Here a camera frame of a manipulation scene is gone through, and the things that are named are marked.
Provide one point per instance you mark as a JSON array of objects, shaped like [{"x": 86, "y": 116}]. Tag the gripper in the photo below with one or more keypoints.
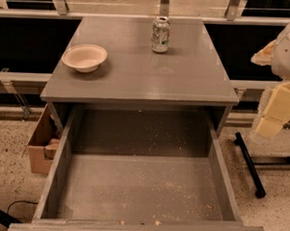
[{"x": 289, "y": 51}]

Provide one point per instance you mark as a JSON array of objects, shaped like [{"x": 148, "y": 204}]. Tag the grey top drawer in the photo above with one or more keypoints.
[{"x": 137, "y": 171}]

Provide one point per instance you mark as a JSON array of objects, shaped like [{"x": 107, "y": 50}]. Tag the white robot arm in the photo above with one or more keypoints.
[{"x": 276, "y": 54}]

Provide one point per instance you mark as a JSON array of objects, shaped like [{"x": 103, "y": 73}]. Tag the grey drawer cabinet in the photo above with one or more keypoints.
[{"x": 189, "y": 73}]

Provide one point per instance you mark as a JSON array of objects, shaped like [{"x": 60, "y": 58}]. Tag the black metal stand base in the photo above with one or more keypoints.
[{"x": 260, "y": 161}]

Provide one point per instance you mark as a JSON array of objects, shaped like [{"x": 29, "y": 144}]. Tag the white paper bowl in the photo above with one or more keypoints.
[{"x": 85, "y": 57}]

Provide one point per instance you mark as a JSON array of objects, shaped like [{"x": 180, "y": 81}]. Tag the brown cardboard box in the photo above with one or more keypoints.
[{"x": 43, "y": 144}]

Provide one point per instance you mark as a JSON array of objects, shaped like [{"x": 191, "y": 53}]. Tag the metal railing frame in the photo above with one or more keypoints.
[{"x": 33, "y": 33}]

